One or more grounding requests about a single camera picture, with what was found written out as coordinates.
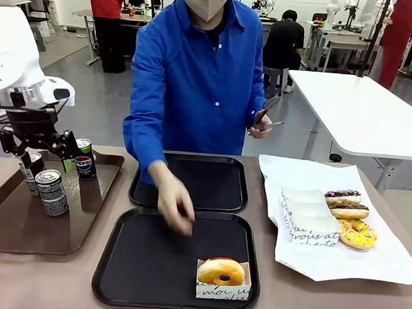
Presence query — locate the white table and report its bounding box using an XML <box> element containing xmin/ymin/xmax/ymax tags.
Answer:
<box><xmin>280</xmin><ymin>68</ymin><xmax>412</xmax><ymax>197</ymax></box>

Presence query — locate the grey stool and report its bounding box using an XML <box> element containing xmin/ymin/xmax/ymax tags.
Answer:
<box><xmin>262</xmin><ymin>65</ymin><xmax>291</xmax><ymax>99</ymax></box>

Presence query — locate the black cable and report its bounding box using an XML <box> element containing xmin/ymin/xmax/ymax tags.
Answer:
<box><xmin>0</xmin><ymin>92</ymin><xmax>71</xmax><ymax>116</ymax></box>

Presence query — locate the brown plastic tray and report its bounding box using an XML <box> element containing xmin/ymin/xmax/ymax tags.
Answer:
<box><xmin>0</xmin><ymin>143</ymin><xmax>126</xmax><ymax>262</ymax></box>

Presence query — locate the person's right hand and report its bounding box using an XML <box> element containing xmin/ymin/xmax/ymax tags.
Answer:
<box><xmin>143</xmin><ymin>159</ymin><xmax>201</xmax><ymax>238</ymax></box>

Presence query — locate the person in blue shirt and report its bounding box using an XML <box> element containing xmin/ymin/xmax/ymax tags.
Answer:
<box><xmin>119</xmin><ymin>0</ymin><xmax>276</xmax><ymax>193</ymax></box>

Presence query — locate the beige face mask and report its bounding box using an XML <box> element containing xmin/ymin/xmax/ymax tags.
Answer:
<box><xmin>174</xmin><ymin>0</ymin><xmax>234</xmax><ymax>25</ymax></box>

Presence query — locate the person's right forearm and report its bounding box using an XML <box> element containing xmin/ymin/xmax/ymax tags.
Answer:
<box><xmin>119</xmin><ymin>113</ymin><xmax>176</xmax><ymax>187</ymax></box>

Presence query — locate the black Pepsi can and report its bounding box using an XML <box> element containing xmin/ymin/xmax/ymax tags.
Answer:
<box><xmin>31</xmin><ymin>167</ymin><xmax>73</xmax><ymax>219</ymax></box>
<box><xmin>18</xmin><ymin>151</ymin><xmax>48</xmax><ymax>199</ymax></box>
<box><xmin>72</xmin><ymin>137</ymin><xmax>100</xmax><ymax>182</ymax></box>

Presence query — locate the grey background table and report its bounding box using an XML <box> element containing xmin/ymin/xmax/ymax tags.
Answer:
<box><xmin>67</xmin><ymin>8</ymin><xmax>146</xmax><ymax>70</ymax></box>
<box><xmin>303</xmin><ymin>19</ymin><xmax>382</xmax><ymax>76</ymax></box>

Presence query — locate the donut in paper box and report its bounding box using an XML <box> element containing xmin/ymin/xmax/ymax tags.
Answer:
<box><xmin>195</xmin><ymin>256</ymin><xmax>255</xmax><ymax>303</ymax></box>

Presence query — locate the person in red apron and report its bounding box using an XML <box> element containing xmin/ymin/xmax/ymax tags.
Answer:
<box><xmin>375</xmin><ymin>0</ymin><xmax>412</xmax><ymax>92</ymax></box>

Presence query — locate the yellow glazed donut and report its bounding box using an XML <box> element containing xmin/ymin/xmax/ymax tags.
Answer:
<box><xmin>336</xmin><ymin>216</ymin><xmax>379</xmax><ymax>251</ymax></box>

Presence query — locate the black plastic tray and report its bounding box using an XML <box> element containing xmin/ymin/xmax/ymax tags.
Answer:
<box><xmin>90</xmin><ymin>202</ymin><xmax>266</xmax><ymax>309</ymax></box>
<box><xmin>127</xmin><ymin>149</ymin><xmax>252</xmax><ymax>214</ymax></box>

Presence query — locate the seated person in black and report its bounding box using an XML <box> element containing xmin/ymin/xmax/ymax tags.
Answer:
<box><xmin>258</xmin><ymin>7</ymin><xmax>308</xmax><ymax>95</ymax></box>

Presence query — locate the person's left hand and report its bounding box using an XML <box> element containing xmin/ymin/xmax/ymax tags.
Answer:
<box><xmin>248</xmin><ymin>109</ymin><xmax>275</xmax><ymax>141</ymax></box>

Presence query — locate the chocolate glazed donut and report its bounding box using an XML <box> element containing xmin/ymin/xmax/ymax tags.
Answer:
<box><xmin>328</xmin><ymin>200</ymin><xmax>371</xmax><ymax>222</ymax></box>

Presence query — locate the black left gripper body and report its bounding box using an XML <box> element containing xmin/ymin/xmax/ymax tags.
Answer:
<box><xmin>1</xmin><ymin>107</ymin><xmax>61</xmax><ymax>149</ymax></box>

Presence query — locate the white paper sheet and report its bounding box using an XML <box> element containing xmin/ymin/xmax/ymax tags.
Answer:
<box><xmin>250</xmin><ymin>153</ymin><xmax>412</xmax><ymax>289</ymax></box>

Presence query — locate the black stand pole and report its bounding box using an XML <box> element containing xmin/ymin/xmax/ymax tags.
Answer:
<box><xmin>357</xmin><ymin>0</ymin><xmax>395</xmax><ymax>80</ymax></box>

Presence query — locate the black office chair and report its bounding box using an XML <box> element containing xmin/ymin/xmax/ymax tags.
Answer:
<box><xmin>22</xmin><ymin>0</ymin><xmax>62</xmax><ymax>54</ymax></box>

